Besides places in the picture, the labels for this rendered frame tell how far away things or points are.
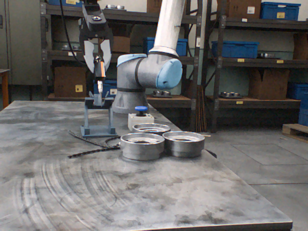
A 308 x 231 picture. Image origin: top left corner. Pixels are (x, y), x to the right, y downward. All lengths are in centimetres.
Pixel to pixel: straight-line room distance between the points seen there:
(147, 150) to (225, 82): 455
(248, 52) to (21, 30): 287
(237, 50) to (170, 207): 428
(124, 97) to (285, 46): 452
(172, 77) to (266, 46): 433
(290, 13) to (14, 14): 348
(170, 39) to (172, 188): 77
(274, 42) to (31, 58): 343
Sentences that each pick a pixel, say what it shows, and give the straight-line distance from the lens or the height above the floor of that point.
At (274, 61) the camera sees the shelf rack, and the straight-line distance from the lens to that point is 491.
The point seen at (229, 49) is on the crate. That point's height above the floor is 111.
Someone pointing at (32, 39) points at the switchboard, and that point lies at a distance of 463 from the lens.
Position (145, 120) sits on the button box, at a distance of 105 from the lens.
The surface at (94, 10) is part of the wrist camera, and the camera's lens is 98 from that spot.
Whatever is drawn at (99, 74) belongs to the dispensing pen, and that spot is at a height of 98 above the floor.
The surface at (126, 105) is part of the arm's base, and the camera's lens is 135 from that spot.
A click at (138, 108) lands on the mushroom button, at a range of 106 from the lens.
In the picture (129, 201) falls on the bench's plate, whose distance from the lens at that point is 59.
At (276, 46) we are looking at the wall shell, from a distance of 563.
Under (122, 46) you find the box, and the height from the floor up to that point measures 109.
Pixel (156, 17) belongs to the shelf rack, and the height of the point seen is 145.
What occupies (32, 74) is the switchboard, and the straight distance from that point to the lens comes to 464.
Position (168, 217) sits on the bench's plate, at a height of 80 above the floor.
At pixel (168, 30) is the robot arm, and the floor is 112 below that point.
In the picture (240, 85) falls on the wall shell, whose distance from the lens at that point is 538.
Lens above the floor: 104
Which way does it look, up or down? 10 degrees down
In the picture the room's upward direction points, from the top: 2 degrees clockwise
